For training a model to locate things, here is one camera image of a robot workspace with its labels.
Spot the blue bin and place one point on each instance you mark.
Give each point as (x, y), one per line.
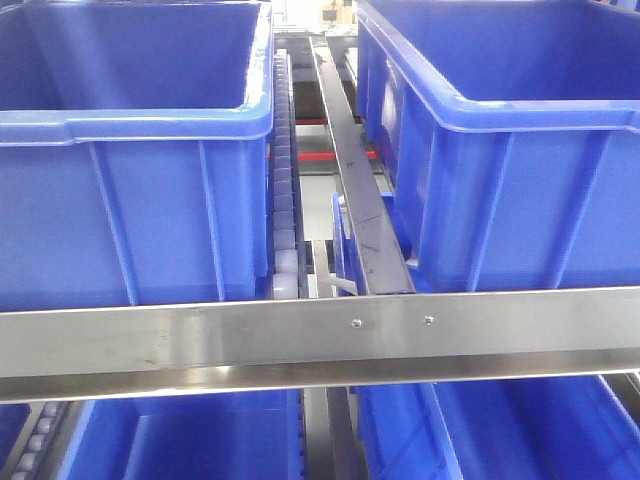
(540, 428)
(239, 435)
(510, 132)
(135, 139)

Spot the grey metal flow rack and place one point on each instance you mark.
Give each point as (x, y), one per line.
(361, 340)

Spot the blue bin lower left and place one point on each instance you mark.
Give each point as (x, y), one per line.
(239, 435)

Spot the blue bin upper left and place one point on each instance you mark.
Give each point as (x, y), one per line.
(135, 139)

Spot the roller conveyor track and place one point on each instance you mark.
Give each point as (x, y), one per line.
(288, 238)

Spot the blue bin upper right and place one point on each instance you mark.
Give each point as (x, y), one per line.
(510, 132)

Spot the blue bin lower right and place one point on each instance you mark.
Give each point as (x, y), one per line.
(540, 428)

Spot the steel divider rail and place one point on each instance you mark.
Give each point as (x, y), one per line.
(382, 265)

